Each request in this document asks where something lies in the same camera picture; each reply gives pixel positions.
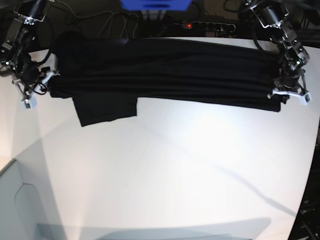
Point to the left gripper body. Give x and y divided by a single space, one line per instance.
295 83

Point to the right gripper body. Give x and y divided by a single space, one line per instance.
30 81

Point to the black T-shirt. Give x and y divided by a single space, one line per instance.
105 78

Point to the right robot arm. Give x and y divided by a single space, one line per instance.
15 60

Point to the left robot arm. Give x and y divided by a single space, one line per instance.
273 16

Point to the black power strip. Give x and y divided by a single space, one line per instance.
209 26

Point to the blue box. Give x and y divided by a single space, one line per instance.
168 5

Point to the grey cabinet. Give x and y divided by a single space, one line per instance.
22 215

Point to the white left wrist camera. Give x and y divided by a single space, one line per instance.
304 98

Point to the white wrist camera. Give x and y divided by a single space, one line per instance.
304 98
29 103

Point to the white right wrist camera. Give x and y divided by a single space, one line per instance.
29 103

